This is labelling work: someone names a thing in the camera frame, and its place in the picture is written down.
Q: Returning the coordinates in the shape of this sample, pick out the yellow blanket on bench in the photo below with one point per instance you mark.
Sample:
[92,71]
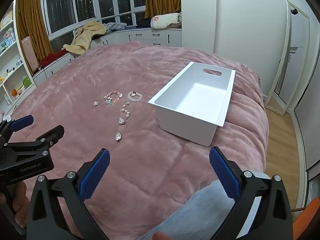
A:
[83,36]

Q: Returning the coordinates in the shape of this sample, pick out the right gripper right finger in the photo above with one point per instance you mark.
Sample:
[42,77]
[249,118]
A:
[261,207]

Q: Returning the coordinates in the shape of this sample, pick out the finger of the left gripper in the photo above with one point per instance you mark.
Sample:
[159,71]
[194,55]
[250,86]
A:
[47,136]
[9,127]

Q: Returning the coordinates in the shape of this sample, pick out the white floral rolled blanket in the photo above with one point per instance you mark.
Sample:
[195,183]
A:
[166,21]

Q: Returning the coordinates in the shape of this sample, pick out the grey trousers leg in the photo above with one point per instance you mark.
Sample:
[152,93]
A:
[199,218]

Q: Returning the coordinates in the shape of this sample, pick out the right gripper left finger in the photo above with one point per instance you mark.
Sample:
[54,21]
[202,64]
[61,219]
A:
[45,217]

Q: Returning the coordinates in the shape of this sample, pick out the white window bench cabinets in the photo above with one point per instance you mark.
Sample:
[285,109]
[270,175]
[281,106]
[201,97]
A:
[166,37]

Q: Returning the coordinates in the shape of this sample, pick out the white shelf unit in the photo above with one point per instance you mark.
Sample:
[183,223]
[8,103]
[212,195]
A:
[16,80]

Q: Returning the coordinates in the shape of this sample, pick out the white standing mirror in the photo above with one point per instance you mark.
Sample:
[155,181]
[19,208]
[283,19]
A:
[292,60]

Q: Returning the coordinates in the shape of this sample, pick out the person's left hand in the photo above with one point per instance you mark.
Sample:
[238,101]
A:
[21,204]

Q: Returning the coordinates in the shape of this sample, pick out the pink plush bed blanket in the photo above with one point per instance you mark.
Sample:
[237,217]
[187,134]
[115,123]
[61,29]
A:
[152,173]

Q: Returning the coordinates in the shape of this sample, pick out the orange chair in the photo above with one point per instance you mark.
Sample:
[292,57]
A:
[306,225]

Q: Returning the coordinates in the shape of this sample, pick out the pink board by shelf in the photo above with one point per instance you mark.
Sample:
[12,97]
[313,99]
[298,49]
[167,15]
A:
[30,54]

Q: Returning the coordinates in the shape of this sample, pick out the mustard curtain left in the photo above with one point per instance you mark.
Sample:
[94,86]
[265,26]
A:
[30,23]

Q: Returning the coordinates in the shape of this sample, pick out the red cloth on bench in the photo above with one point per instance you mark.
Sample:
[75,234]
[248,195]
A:
[50,58]

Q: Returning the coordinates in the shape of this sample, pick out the person's right hand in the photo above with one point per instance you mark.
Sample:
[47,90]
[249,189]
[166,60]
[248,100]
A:
[160,236]

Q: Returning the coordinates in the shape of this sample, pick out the grey clothes pile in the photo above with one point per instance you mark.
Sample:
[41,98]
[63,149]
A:
[113,26]

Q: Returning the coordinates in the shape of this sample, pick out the white plastic storage bin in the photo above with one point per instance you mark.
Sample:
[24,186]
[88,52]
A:
[195,102]

